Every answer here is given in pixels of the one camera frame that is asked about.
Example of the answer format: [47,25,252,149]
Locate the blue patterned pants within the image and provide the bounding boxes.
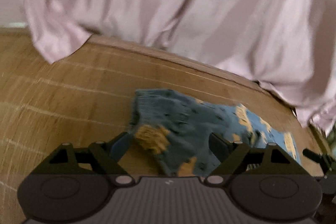
[129,89,301,177]

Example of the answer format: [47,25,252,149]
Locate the brown bamboo bed mat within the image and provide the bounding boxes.
[1,30,320,223]

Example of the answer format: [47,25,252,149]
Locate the pink satin blanket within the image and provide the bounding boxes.
[22,0,335,132]

